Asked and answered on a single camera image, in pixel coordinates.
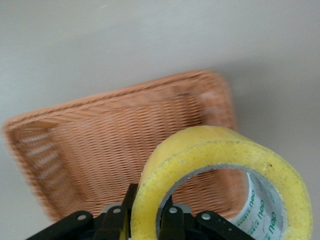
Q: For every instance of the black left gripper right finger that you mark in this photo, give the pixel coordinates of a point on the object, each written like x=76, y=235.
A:
x=172, y=222

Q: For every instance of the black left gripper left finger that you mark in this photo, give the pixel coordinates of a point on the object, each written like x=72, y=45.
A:
x=115, y=222

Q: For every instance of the clear yellowish tape roll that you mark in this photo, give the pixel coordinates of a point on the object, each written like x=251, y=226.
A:
x=225, y=155

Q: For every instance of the brown wicker basket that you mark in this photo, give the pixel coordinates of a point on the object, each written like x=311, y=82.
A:
x=105, y=145

